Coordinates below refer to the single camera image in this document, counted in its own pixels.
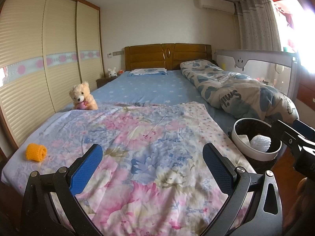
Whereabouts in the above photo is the beige teddy bear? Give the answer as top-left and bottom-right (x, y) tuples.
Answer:
(69, 81), (99, 111)

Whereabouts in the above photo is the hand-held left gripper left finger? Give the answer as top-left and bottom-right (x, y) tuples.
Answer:
(20, 143), (104, 236)

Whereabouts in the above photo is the blue white pillow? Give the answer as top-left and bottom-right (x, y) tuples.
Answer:
(127, 68), (168, 77)

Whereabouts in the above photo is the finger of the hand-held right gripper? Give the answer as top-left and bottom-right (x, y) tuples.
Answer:
(291, 119), (315, 143)
(271, 119), (304, 148)

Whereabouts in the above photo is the blue bed sheet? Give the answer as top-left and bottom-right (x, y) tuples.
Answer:
(49, 70), (237, 138)

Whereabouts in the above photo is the dark wooden nightstand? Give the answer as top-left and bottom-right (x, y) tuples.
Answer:
(96, 76), (119, 89)

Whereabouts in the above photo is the white trash bin black liner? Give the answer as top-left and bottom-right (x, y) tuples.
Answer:
(231, 118), (283, 162)

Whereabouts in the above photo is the blue white patterned quilt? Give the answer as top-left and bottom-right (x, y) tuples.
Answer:
(180, 59), (300, 126)

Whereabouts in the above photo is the floral pink blanket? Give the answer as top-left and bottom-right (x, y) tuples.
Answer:
(1, 101), (257, 236)

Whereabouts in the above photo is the red hanging decoration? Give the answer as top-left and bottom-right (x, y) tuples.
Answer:
(272, 1), (296, 29)

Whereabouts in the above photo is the brown wooden cabinet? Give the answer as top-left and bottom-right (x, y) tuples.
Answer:
(295, 77), (315, 110)

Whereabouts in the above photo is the grey bed guard rail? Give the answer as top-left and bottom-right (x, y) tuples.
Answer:
(214, 49), (300, 99)

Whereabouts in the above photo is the white air conditioner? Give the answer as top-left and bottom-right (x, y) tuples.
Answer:
(198, 0), (236, 14)

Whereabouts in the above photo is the wooden headboard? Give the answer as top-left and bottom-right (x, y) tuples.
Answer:
(124, 43), (212, 72)

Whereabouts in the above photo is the orange foam fruit net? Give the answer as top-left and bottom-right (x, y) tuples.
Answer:
(26, 143), (48, 162)

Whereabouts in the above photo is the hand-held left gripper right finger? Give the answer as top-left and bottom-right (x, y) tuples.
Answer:
(202, 143), (284, 236)

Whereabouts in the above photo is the cream sliding door wardrobe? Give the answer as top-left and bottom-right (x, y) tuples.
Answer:
(0, 0), (104, 153)

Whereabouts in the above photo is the grey dotted curtain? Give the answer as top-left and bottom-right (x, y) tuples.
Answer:
(233, 0), (283, 53)

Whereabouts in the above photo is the white foam fruit net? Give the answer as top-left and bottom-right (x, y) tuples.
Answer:
(250, 134), (272, 152)

